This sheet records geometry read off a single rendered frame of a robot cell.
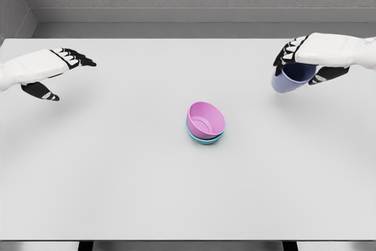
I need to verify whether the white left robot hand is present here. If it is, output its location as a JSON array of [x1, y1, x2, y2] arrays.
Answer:
[[11, 47, 97, 102]]

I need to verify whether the lavender blue cup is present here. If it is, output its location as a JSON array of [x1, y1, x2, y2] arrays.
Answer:
[[271, 62, 318, 95]]

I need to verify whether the teal bowl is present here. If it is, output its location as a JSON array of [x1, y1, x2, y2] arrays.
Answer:
[[185, 123, 229, 146]]

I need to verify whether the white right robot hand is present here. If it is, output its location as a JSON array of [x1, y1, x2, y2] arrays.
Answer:
[[273, 32, 361, 86]]

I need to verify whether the pink bowl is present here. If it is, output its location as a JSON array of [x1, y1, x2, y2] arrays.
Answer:
[[186, 101, 226, 140]]

